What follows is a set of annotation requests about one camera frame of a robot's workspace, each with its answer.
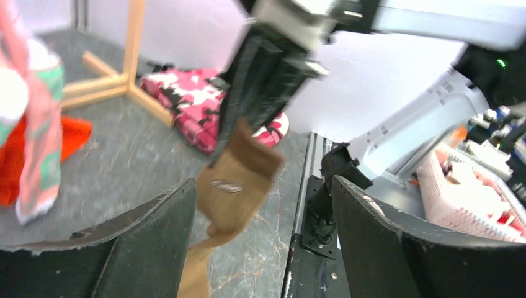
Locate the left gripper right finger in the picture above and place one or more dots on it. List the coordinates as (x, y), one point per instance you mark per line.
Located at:
(390, 253)

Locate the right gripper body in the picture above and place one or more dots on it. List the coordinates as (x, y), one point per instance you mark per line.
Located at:
(300, 27)

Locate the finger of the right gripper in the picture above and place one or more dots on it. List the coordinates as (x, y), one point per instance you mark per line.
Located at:
(264, 81)

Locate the wooden drying rack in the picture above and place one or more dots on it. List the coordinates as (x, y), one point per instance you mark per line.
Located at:
(111, 83)

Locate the orange shirt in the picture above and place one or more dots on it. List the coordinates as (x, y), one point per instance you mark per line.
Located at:
(17, 156)

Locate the pink sock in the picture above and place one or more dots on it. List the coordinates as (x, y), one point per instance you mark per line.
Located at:
(43, 115)
(14, 68)

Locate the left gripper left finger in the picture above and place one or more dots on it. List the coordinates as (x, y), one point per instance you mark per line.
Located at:
(139, 253)

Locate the pink camouflage backpack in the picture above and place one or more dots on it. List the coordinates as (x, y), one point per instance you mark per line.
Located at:
(193, 102)

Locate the pink perforated basket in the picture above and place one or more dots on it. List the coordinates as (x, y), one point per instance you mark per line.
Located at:
(461, 195)

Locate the brown tan sock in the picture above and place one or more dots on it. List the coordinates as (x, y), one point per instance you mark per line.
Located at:
(229, 193)

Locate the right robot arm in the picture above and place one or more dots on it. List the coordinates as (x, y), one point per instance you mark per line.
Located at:
(379, 160)

